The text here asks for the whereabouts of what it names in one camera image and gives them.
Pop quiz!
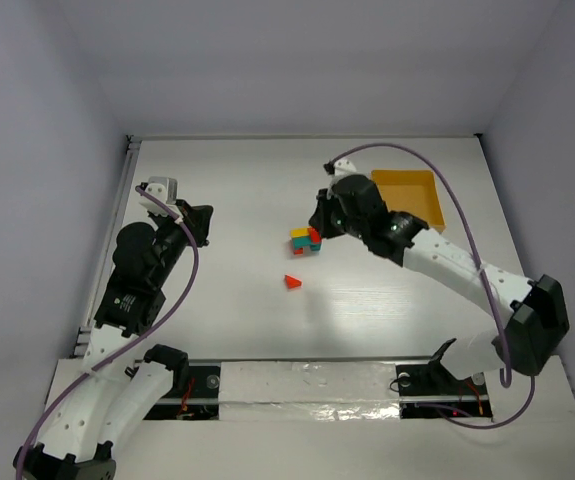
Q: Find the red wedge block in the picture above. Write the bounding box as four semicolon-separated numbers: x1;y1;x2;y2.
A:
308;227;321;243

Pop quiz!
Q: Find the yellow arch block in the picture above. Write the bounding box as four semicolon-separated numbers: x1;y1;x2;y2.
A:
290;227;309;238

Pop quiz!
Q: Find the teal arch block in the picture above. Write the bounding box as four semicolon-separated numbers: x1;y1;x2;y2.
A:
291;237;322;253

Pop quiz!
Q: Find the red triangle block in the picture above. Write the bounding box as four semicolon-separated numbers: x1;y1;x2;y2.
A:
284;275;302;290

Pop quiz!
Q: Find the yellow plastic tray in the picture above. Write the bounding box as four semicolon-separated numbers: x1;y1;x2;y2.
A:
371;170;446;232

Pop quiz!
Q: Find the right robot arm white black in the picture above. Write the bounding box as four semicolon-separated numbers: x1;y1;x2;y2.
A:
309;174;569;382

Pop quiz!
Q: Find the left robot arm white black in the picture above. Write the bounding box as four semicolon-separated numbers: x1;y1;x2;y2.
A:
13;198;214;479

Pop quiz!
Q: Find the white foam base board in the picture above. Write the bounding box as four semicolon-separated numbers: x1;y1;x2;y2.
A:
115;358;575;479

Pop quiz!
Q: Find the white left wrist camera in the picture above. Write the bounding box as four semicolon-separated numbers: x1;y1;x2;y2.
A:
138;177;180;217

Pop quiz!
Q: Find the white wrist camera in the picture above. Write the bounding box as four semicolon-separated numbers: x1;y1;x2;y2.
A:
323;157;357;187
138;177;180;217

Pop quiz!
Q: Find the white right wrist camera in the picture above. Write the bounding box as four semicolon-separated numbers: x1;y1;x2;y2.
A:
323;157;357;187

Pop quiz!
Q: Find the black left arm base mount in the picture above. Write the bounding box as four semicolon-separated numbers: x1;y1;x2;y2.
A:
175;363;221;400

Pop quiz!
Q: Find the aluminium rail left edge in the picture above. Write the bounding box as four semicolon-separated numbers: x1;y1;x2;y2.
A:
70;135;142;358

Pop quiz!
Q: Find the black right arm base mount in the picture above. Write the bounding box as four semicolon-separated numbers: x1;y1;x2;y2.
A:
389;364;466;397

